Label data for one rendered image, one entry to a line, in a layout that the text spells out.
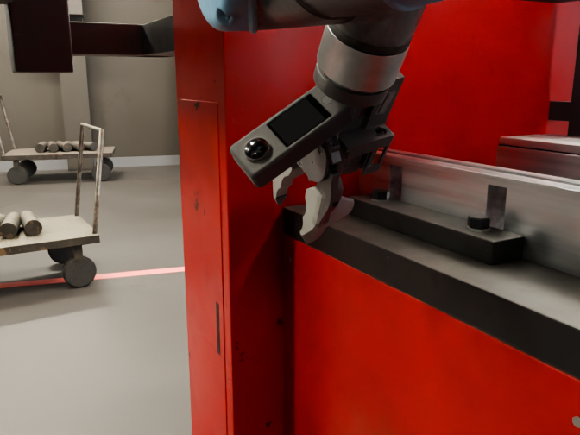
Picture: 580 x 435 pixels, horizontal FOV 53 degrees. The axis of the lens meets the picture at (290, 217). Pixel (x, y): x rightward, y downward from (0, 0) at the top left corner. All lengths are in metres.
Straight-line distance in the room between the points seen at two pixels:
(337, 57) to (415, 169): 0.40
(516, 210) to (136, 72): 7.02
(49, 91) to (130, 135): 1.06
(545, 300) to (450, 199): 0.25
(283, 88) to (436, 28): 0.33
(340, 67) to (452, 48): 0.68
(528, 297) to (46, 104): 7.23
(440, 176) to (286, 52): 0.32
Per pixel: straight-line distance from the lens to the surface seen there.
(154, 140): 7.64
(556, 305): 0.62
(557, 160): 1.04
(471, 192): 0.79
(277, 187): 0.66
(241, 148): 0.54
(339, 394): 0.93
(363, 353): 0.84
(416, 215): 0.81
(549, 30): 1.37
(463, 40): 1.19
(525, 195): 0.74
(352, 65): 0.50
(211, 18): 0.42
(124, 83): 7.59
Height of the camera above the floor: 1.09
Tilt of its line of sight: 14 degrees down
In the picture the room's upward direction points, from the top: straight up
